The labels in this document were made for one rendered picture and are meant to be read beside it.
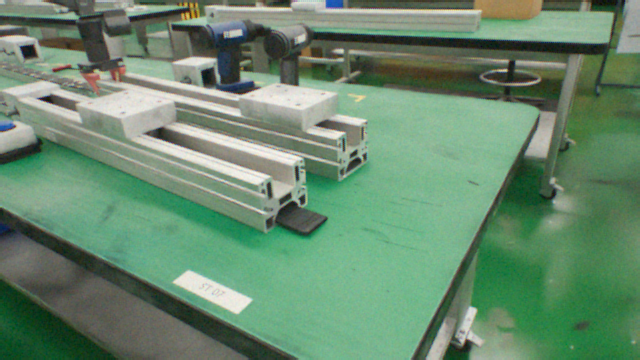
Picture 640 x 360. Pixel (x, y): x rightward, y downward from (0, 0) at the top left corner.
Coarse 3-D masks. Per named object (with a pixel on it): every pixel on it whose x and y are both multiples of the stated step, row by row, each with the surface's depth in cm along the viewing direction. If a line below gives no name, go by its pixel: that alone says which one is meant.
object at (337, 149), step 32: (160, 96) 99; (192, 96) 104; (224, 96) 97; (224, 128) 89; (256, 128) 84; (288, 128) 78; (320, 128) 76; (352, 128) 78; (320, 160) 76; (352, 160) 82
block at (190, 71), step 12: (180, 60) 129; (192, 60) 128; (204, 60) 127; (216, 60) 128; (180, 72) 126; (192, 72) 123; (204, 72) 128; (216, 72) 129; (192, 84) 125; (204, 84) 130
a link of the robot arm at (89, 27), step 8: (80, 16) 111; (88, 16) 112; (96, 16) 113; (80, 24) 110; (88, 24) 111; (96, 24) 112; (104, 24) 114; (80, 32) 112; (88, 32) 112; (96, 32) 113; (88, 40) 112; (96, 40) 114
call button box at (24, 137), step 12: (0, 132) 89; (12, 132) 89; (24, 132) 91; (0, 144) 88; (12, 144) 89; (24, 144) 91; (36, 144) 93; (0, 156) 88; (12, 156) 90; (24, 156) 92
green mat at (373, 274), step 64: (64, 64) 179; (128, 64) 173; (384, 128) 97; (448, 128) 95; (512, 128) 93; (0, 192) 78; (64, 192) 77; (128, 192) 76; (320, 192) 72; (384, 192) 71; (448, 192) 70; (128, 256) 59; (192, 256) 58; (256, 256) 58; (320, 256) 57; (384, 256) 56; (448, 256) 56; (256, 320) 47; (320, 320) 47; (384, 320) 47
